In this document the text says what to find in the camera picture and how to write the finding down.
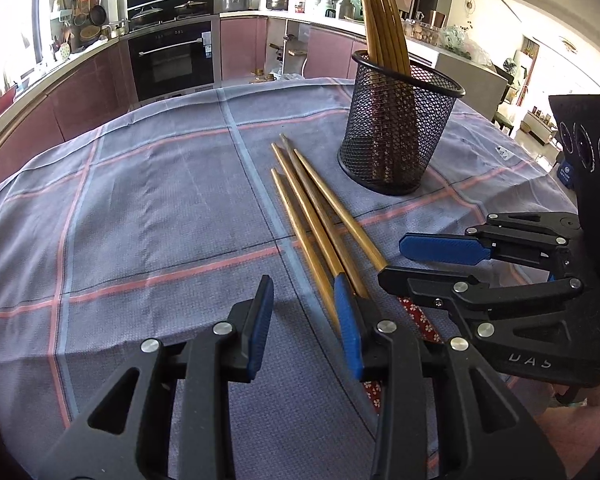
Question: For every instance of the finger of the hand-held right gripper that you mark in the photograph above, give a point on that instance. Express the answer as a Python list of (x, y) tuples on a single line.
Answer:
[(445, 249), (415, 285)]

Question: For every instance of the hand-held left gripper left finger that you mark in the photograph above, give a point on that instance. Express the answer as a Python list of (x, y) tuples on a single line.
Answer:
[(260, 330)]

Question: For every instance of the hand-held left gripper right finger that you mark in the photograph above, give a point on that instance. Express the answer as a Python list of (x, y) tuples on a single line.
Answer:
[(349, 330)]

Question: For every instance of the black mesh utensil holder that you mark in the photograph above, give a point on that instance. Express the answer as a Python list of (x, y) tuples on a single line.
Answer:
[(400, 160)]

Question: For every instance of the bunch of wooden chopsticks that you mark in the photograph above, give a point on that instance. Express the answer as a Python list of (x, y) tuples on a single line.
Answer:
[(382, 30)]

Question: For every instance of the person's right forearm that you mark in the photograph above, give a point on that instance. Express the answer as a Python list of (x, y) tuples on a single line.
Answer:
[(580, 440)]

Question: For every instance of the blue plaid tablecloth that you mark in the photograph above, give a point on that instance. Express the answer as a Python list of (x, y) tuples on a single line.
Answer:
[(155, 210)]

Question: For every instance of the green plastic bag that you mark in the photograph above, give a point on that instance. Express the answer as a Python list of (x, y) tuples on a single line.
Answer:
[(460, 42)]

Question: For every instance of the clear plastic food box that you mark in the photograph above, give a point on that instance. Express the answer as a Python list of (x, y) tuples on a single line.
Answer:
[(422, 32)]

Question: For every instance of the pink peninsula counter cabinets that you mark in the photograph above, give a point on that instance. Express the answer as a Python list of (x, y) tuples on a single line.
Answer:
[(330, 55)]

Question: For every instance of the yellow cooking oil bottle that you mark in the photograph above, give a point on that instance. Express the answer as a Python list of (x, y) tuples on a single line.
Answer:
[(258, 75)]

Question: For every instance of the steel flask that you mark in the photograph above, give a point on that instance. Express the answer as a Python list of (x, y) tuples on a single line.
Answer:
[(346, 10)]

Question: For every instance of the black built-in oven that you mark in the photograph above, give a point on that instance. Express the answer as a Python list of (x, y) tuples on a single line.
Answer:
[(172, 65)]

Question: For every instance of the narrow pink base cabinet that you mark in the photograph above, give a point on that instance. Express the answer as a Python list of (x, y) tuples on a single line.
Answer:
[(242, 47)]

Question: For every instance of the pink sink counter cabinets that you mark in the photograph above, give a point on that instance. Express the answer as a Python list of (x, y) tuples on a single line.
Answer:
[(80, 95)]

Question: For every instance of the steel countertop appliance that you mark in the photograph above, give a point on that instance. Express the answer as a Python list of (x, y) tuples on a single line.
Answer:
[(236, 1)]

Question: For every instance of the black lidded pot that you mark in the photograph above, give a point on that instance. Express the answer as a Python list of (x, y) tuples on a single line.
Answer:
[(190, 8), (147, 12)]

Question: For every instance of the steel kettle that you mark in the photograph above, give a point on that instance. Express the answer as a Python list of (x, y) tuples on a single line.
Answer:
[(120, 26)]

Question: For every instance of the round woven basket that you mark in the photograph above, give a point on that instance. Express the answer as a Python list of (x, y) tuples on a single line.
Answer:
[(89, 33)]

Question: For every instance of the pink bowl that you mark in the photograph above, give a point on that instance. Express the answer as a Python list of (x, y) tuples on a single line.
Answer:
[(2, 102)]

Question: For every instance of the hanging black frying pan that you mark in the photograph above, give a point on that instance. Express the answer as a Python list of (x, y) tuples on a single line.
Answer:
[(98, 15)]

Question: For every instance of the large kitchen window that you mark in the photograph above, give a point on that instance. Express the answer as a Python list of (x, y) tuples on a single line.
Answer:
[(15, 20)]

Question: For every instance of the wall clock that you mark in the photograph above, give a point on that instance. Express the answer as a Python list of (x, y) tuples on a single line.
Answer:
[(471, 5)]

